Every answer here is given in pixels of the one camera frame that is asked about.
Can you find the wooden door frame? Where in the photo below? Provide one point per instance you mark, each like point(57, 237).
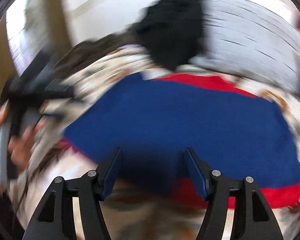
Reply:
point(28, 29)

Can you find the light blue quilted pillow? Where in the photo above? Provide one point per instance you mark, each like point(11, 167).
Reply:
point(244, 38)

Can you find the brown fleece blanket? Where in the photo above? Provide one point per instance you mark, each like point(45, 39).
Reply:
point(89, 51)

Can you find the person left hand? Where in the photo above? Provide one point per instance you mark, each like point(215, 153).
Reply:
point(20, 147)

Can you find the leaf pattern plush blanket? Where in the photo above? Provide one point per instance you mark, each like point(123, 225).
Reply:
point(131, 213)

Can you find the black garment pile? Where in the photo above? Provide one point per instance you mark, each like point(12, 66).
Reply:
point(171, 31)

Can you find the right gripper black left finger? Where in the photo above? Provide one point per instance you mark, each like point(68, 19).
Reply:
point(53, 217)

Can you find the red and blue sweater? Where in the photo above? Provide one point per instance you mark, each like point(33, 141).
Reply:
point(155, 121)

